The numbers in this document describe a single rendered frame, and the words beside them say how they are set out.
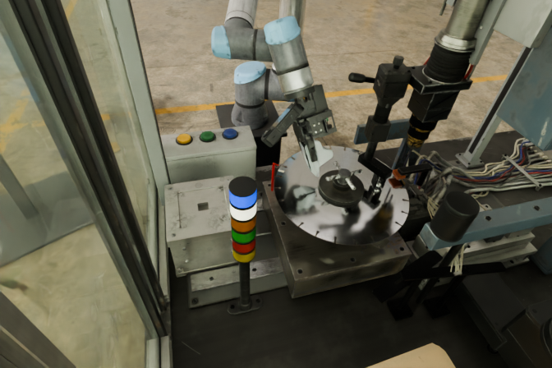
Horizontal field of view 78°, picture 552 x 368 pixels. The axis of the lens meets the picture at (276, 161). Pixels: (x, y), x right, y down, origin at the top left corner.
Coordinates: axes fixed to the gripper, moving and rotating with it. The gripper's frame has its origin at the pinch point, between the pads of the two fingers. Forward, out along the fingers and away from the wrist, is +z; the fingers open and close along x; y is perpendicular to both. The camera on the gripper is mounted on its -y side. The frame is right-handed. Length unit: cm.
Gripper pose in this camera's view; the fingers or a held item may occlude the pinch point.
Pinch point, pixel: (313, 172)
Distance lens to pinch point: 83.1
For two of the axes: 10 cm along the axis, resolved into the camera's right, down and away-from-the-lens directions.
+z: 3.0, 9.2, 2.7
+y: 9.3, -3.4, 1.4
